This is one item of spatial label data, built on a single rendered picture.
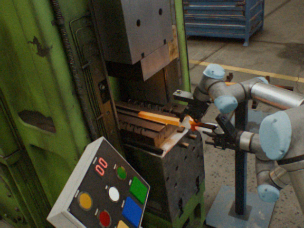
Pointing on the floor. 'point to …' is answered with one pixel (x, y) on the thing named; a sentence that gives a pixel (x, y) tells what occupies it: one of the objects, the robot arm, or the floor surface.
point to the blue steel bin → (224, 18)
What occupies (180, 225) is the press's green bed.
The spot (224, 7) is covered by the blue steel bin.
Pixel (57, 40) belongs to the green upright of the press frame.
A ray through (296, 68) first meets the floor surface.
